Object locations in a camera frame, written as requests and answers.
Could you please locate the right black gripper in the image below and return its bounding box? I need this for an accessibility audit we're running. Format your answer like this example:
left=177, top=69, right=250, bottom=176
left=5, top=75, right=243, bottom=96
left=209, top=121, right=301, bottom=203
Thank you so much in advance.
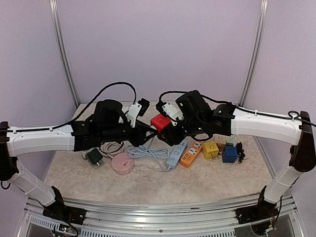
left=157, top=117, right=206, bottom=146

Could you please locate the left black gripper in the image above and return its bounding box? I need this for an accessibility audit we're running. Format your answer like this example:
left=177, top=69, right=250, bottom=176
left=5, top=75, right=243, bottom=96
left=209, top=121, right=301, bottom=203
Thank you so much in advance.
left=100, top=119, right=158, bottom=147

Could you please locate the red cube socket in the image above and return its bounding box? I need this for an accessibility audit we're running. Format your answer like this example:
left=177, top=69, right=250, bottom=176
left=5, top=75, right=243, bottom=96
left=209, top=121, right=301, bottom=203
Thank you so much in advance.
left=151, top=114, right=171, bottom=133

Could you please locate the light blue cable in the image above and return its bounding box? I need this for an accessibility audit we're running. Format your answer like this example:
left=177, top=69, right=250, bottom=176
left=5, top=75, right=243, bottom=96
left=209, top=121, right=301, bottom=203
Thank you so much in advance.
left=126, top=138, right=172, bottom=172

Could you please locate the pink cable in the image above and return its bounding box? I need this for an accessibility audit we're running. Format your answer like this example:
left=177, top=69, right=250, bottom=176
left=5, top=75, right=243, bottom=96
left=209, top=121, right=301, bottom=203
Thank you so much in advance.
left=98, top=141, right=125, bottom=158

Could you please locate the yellow cube socket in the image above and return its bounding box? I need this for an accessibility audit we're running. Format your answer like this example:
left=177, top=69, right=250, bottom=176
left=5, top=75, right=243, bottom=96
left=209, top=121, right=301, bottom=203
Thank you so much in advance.
left=202, top=141, right=219, bottom=160

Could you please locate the beige cube socket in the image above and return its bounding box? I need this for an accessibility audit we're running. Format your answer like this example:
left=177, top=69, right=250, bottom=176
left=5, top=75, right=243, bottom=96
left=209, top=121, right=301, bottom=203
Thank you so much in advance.
left=214, top=135, right=226, bottom=150

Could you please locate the mint green USB charger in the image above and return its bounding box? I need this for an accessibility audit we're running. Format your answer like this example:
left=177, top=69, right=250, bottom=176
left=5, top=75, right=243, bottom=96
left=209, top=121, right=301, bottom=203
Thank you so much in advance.
left=226, top=139, right=235, bottom=146

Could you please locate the dark green cube socket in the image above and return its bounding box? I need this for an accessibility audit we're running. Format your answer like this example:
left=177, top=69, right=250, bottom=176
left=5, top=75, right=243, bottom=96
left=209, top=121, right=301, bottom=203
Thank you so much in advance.
left=86, top=148, right=103, bottom=166

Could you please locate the blue cube socket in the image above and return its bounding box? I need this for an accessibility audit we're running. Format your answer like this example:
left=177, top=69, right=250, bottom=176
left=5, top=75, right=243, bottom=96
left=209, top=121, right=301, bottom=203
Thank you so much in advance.
left=222, top=146, right=237, bottom=163

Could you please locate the black power adapter with cable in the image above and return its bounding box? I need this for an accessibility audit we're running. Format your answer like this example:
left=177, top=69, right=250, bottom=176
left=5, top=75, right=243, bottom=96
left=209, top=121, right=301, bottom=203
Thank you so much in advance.
left=236, top=142, right=246, bottom=164

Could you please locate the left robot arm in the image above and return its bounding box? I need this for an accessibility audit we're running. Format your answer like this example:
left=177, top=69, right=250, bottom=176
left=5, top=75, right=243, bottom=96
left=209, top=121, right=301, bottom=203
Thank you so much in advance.
left=0, top=99, right=158, bottom=220

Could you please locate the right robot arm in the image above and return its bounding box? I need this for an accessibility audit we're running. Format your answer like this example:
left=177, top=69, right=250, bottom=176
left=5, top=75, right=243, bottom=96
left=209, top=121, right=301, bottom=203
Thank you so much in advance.
left=156, top=90, right=316, bottom=219

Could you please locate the orange power adapter socket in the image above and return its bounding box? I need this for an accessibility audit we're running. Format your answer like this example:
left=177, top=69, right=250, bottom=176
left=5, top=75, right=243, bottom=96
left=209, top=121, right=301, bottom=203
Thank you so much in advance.
left=180, top=142, right=203, bottom=168

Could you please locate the round pink power socket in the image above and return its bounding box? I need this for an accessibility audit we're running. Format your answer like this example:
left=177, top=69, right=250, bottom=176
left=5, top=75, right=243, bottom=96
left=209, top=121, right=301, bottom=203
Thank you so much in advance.
left=111, top=153, right=135, bottom=174

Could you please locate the light blue power strip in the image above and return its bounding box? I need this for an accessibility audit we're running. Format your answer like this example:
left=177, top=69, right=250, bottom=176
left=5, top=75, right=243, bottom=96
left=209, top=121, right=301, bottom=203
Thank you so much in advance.
left=165, top=139, right=188, bottom=170

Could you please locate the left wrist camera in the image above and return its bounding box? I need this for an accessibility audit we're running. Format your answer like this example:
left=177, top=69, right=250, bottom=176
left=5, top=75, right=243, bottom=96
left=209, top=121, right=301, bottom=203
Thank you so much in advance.
left=125, top=98, right=150, bottom=128

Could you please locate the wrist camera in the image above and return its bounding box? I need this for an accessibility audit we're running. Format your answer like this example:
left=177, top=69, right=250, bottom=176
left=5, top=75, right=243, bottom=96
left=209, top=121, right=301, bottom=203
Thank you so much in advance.
left=125, top=98, right=150, bottom=128
left=156, top=101, right=184, bottom=126

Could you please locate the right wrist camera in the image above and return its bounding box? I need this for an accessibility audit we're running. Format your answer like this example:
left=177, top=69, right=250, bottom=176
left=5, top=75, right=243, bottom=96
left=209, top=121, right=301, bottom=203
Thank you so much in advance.
left=156, top=101, right=184, bottom=126

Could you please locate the aluminium front rail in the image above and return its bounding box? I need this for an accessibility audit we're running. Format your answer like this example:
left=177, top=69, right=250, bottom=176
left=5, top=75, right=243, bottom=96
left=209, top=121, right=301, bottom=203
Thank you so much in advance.
left=16, top=195, right=306, bottom=237

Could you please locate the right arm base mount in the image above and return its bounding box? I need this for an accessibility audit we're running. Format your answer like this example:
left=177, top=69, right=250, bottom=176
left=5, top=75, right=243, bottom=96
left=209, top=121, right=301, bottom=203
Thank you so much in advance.
left=235, top=205, right=278, bottom=225

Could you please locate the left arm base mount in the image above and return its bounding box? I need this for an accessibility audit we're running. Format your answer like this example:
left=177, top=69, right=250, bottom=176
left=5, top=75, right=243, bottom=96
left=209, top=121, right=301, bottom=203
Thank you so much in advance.
left=43, top=205, right=87, bottom=225

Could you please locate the left aluminium frame post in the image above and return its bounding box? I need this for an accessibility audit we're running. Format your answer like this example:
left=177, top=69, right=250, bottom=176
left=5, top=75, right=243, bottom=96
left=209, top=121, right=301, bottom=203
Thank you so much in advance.
left=49, top=0, right=80, bottom=108

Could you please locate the aluminium frame post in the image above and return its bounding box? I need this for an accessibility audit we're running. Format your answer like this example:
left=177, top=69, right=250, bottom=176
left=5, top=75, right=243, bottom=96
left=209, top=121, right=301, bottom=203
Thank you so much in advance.
left=239, top=0, right=269, bottom=106
left=49, top=0, right=80, bottom=108

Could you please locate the right aluminium frame post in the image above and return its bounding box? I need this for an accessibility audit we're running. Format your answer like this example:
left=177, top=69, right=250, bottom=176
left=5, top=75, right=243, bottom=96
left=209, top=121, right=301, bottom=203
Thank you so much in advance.
left=239, top=0, right=269, bottom=106

